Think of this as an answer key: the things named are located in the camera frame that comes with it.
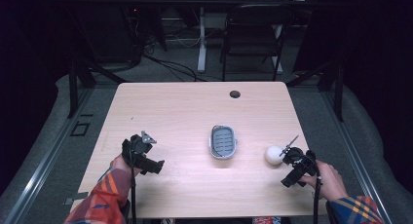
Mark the black metal stand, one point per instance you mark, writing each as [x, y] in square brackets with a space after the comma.
[334, 84]
[78, 78]

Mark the dark computer tower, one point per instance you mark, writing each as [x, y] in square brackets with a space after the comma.
[110, 29]

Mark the person's red patterned clothing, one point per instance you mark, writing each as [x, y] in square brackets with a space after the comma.
[266, 220]

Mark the grey tape strip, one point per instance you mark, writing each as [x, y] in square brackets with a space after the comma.
[76, 197]

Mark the metal floor rail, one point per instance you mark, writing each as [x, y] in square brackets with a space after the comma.
[42, 162]
[354, 159]

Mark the black folding chair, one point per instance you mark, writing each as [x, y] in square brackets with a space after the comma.
[256, 32]

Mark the grey soap dish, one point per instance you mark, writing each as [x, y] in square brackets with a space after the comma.
[223, 142]

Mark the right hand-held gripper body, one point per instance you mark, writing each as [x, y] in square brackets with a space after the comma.
[300, 160]

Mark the white ball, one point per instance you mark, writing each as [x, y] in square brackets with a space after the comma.
[273, 155]

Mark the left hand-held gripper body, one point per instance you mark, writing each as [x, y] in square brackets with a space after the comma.
[138, 146]

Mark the person's right hand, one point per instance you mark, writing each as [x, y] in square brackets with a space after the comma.
[328, 181]

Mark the person's left hand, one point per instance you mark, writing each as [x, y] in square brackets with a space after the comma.
[120, 164]

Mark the white desk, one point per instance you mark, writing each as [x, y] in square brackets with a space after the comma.
[202, 39]

